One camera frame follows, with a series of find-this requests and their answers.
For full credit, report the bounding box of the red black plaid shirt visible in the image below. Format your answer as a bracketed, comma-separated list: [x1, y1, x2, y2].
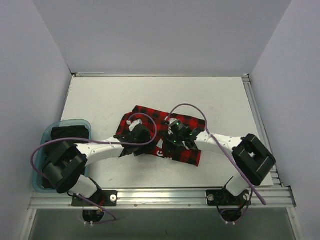
[116, 105, 206, 167]

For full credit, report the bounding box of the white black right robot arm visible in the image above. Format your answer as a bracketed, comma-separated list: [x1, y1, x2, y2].
[164, 127, 276, 205]

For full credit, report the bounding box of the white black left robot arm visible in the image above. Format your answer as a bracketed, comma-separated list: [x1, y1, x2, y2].
[42, 121, 152, 206]

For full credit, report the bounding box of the teal plastic bin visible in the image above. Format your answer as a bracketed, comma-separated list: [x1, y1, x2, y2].
[32, 119, 92, 194]

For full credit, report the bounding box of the black clothing in bin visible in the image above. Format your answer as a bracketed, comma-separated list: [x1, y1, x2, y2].
[41, 125, 91, 194]

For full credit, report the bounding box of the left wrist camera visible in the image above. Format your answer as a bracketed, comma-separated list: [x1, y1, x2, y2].
[126, 119, 143, 132]

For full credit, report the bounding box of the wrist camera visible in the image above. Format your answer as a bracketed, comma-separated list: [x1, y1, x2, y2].
[164, 118, 188, 135]
[126, 119, 143, 132]

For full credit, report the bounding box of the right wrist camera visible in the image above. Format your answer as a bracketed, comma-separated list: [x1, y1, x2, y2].
[164, 118, 188, 135]

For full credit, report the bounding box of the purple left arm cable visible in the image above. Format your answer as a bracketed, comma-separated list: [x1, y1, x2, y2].
[29, 112, 158, 224]

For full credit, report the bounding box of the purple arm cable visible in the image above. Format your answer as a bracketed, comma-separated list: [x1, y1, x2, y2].
[163, 103, 267, 225]
[29, 112, 158, 224]

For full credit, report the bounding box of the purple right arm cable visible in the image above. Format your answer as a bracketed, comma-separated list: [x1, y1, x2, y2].
[163, 103, 267, 225]

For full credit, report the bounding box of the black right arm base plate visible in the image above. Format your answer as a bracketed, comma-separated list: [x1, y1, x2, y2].
[206, 189, 250, 207]

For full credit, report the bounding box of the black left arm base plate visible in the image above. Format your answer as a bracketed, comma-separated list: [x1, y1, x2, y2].
[71, 190, 118, 207]

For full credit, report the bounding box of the aluminium front rail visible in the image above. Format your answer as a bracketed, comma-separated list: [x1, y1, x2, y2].
[28, 187, 297, 210]

